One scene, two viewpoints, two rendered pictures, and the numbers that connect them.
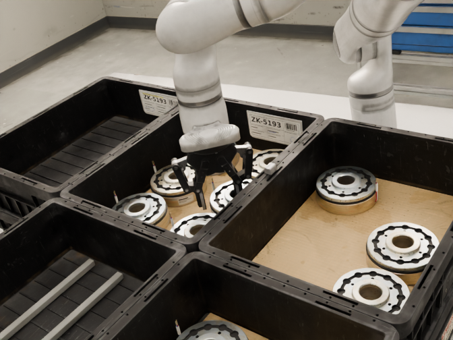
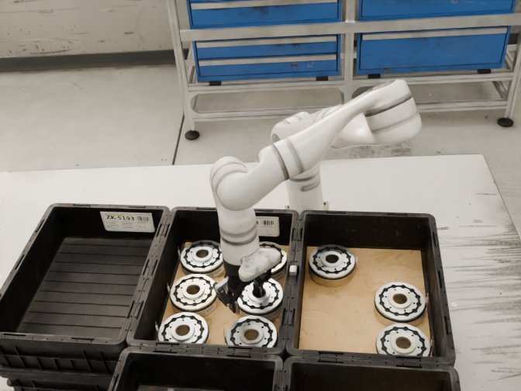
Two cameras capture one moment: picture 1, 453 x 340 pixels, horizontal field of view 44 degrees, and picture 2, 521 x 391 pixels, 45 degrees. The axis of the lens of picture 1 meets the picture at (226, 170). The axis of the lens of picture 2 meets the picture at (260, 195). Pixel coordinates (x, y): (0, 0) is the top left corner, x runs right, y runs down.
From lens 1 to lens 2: 62 cm
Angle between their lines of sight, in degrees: 27
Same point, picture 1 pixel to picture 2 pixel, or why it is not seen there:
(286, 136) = (263, 230)
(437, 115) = (327, 167)
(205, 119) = (251, 250)
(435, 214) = (398, 268)
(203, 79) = (251, 223)
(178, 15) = (243, 186)
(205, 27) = (262, 189)
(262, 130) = not seen: hidden behind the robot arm
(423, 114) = not seen: hidden behind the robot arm
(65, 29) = not seen: outside the picture
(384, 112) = (317, 187)
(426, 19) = (240, 52)
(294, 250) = (323, 326)
